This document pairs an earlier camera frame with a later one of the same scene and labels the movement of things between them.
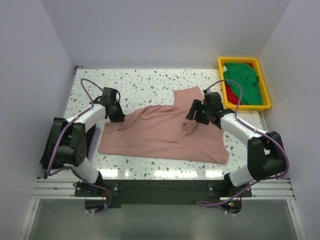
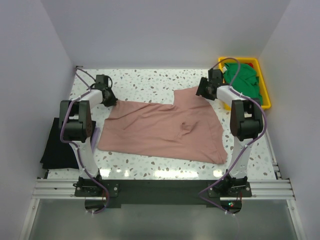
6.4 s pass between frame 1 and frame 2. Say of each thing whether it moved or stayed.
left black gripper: moved
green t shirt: stayed
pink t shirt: stayed
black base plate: stayed
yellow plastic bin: stayed
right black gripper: moved
